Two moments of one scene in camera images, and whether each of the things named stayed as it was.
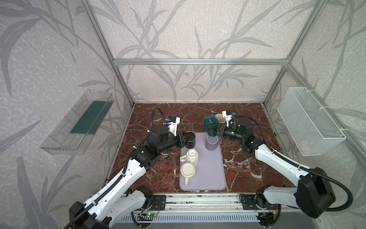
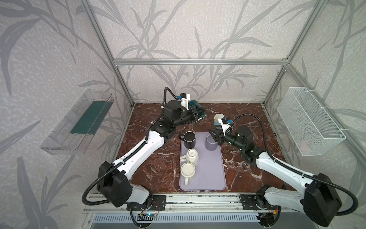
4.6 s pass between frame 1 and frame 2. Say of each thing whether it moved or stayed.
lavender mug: stayed
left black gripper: moved
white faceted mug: stayed
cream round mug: stayed
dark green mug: moved
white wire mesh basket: stayed
